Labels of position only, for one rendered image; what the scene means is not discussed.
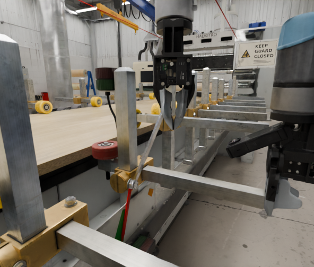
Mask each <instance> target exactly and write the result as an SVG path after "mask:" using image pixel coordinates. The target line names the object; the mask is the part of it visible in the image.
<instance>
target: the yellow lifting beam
mask: <svg viewBox="0 0 314 267"><path fill-rule="evenodd" d="M97 8H98V9H100V10H102V11H100V10H98V9H97V11H99V12H100V13H101V15H102V16H103V14H105V15H107V16H109V17H111V18H113V19H115V20H117V21H119V22H120V23H122V24H124V25H126V26H128V27H130V28H132V29H134V30H135V33H136V31H137V30H138V28H137V27H138V25H136V24H135V23H133V22H131V21H130V20H128V19H126V18H124V17H123V15H122V12H121V11H120V12H119V14H118V13H116V12H114V11H112V10H111V9H109V8H107V7H105V6H104V5H102V4H100V3H99V4H97ZM103 11H105V12H107V13H109V14H111V15H113V16H115V17H113V16H111V15H109V14H107V13H105V12H103ZM116 17H118V18H120V19H122V20H124V21H126V22H128V23H126V22H124V21H122V20H120V19H118V18H116ZM129 23H130V24H129ZM131 24H132V25H131ZM133 25H135V26H137V27H135V26H133Z"/></svg>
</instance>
